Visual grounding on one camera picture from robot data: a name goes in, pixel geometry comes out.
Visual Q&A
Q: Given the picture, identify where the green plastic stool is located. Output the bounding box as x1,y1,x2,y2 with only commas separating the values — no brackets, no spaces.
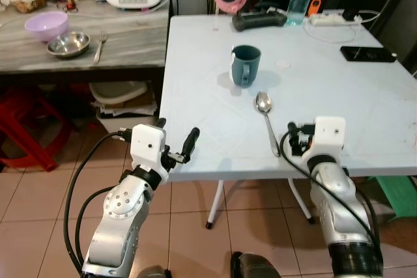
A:
374,175,417,221

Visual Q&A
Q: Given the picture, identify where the steel spoon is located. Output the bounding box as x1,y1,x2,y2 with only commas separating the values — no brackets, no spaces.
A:
255,91,281,158

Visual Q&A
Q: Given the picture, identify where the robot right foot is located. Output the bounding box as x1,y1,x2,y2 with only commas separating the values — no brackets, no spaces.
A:
229,251,283,278

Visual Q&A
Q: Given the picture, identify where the grey stone counter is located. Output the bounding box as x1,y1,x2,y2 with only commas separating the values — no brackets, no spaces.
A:
0,0,172,85

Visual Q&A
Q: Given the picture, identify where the white power strip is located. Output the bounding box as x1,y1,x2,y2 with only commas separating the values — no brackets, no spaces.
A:
308,10,363,27

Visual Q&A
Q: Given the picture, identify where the steel fork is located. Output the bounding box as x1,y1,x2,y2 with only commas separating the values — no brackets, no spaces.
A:
93,29,109,66

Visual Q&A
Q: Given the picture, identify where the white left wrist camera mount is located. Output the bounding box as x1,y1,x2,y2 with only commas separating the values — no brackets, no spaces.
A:
130,126,169,174

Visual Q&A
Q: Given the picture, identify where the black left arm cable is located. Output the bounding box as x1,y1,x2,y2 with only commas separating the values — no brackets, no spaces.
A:
63,131,135,273

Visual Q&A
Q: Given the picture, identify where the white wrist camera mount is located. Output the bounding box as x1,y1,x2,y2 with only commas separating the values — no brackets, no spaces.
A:
130,126,169,174
312,117,346,159

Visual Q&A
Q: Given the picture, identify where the orange and black tool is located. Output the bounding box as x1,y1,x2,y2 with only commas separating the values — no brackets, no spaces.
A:
308,0,330,17

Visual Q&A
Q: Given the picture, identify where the white folding table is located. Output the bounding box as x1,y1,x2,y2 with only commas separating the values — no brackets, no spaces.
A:
158,14,417,230

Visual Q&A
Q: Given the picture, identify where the large purple plastic bowl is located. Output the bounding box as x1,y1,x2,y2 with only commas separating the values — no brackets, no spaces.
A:
24,11,70,43

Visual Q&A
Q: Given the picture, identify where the black handheld device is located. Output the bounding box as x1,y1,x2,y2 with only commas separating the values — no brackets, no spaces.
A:
232,10,288,33

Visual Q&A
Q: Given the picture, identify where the white plastic bin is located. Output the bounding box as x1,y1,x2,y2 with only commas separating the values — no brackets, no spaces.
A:
89,81,159,134

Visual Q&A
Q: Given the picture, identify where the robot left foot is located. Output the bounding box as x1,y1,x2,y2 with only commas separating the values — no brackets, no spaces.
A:
134,265,168,278

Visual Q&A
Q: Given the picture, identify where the red plastic stool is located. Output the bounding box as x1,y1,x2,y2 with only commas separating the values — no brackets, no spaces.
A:
0,85,74,173

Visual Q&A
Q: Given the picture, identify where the dark blue mug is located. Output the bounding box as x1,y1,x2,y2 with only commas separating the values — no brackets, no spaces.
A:
230,45,262,89

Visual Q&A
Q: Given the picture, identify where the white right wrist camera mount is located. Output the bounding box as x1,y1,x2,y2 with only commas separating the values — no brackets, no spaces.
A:
312,117,346,159

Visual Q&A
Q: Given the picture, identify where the black smartphone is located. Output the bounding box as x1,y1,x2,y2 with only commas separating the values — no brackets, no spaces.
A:
339,46,397,64

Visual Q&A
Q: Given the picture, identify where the steel bowl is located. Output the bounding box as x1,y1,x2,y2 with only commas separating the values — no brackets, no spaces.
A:
46,31,91,59

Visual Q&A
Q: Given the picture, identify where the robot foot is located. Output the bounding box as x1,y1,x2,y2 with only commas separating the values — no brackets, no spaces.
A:
134,265,168,278
229,251,283,278

